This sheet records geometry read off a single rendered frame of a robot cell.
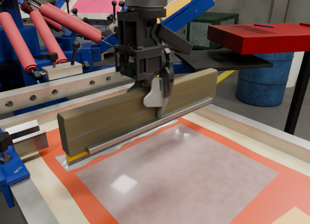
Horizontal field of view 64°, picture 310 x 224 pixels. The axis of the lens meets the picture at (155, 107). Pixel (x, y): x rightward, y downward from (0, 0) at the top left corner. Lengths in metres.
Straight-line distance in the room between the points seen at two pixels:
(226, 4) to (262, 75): 4.64
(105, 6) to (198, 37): 4.03
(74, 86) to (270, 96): 2.73
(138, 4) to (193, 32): 5.47
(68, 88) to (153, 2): 0.53
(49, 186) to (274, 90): 2.99
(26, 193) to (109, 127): 0.19
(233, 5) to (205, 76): 6.96
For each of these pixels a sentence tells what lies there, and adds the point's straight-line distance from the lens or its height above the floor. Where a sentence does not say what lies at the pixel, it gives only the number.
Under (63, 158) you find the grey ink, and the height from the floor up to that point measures 0.96.
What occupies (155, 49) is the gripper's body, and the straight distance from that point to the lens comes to 0.45.
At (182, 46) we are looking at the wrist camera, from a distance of 0.53.
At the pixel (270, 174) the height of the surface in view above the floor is 0.96.
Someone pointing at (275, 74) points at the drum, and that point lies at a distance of 3.23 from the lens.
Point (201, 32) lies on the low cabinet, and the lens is 5.81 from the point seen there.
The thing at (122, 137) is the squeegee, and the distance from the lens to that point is 0.47.
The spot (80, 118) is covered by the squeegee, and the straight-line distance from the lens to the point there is 0.42.
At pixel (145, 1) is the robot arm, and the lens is 0.44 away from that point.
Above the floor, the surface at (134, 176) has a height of 0.96.
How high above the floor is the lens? 1.32
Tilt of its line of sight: 26 degrees down
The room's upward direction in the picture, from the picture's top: straight up
